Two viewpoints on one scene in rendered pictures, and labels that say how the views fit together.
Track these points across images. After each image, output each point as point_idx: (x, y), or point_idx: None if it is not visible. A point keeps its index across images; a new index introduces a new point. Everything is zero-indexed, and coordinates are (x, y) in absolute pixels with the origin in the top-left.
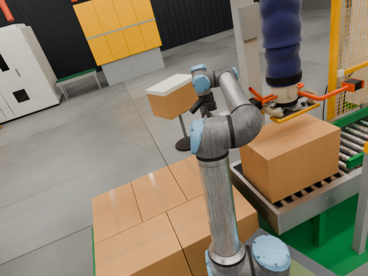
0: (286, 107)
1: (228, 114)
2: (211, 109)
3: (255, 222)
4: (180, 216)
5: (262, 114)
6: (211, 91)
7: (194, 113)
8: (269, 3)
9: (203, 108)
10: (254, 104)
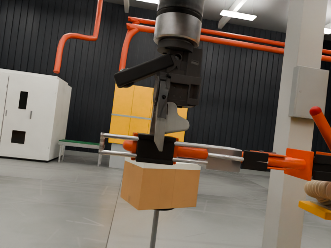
0: None
1: (228, 148)
2: (182, 99)
3: None
4: None
5: (329, 218)
6: (200, 49)
7: (121, 81)
8: None
9: (158, 79)
10: (321, 155)
